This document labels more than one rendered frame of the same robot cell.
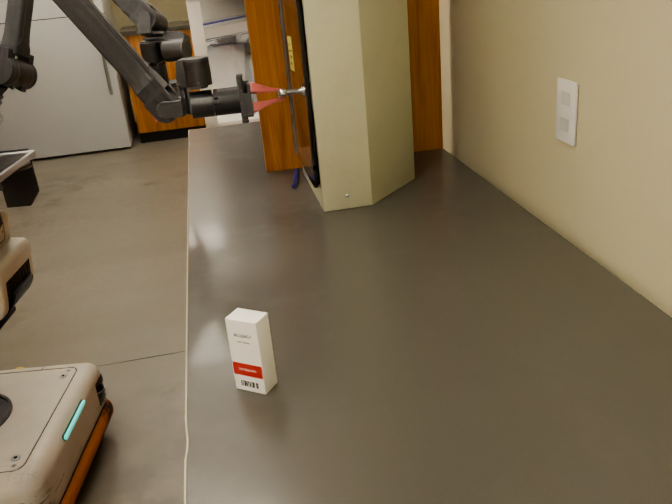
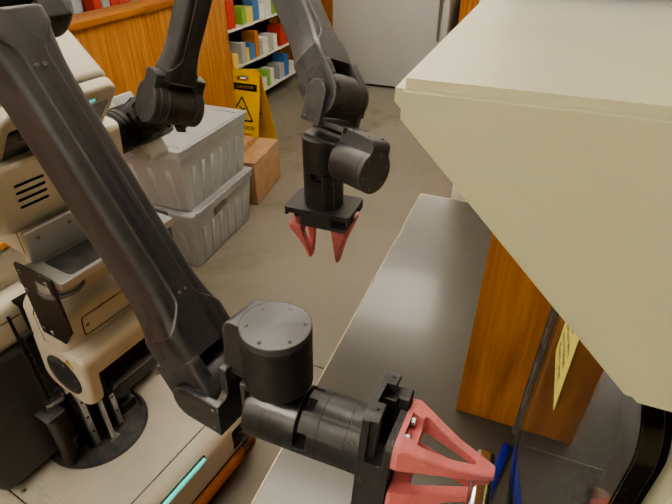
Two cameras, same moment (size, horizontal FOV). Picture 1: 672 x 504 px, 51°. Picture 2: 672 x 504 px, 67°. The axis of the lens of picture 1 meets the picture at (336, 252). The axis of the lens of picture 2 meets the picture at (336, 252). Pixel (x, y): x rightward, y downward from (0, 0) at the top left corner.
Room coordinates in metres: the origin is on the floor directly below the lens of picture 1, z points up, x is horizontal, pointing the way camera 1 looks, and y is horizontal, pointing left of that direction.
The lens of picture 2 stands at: (1.31, 0.07, 1.55)
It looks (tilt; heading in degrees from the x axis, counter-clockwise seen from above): 35 degrees down; 30
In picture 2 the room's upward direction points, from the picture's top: straight up
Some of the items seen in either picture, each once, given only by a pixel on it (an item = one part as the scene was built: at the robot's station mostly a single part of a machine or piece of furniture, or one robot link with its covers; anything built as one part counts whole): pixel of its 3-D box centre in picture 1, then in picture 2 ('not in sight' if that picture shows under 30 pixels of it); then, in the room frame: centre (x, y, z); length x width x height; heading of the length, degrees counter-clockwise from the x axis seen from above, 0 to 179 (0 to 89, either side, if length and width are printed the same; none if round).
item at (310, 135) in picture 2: (154, 51); (326, 152); (1.87, 0.41, 1.27); 0.07 x 0.06 x 0.07; 74
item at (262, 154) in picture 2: not in sight; (246, 168); (3.61, 2.08, 0.14); 0.41 x 0.32 x 0.28; 15
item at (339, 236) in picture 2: not in sight; (330, 233); (1.87, 0.41, 1.14); 0.07 x 0.07 x 0.09; 9
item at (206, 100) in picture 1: (202, 101); (282, 405); (1.54, 0.26, 1.19); 0.07 x 0.06 x 0.07; 98
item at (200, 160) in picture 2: not in sight; (186, 154); (3.01, 1.95, 0.49); 0.60 x 0.42 x 0.33; 9
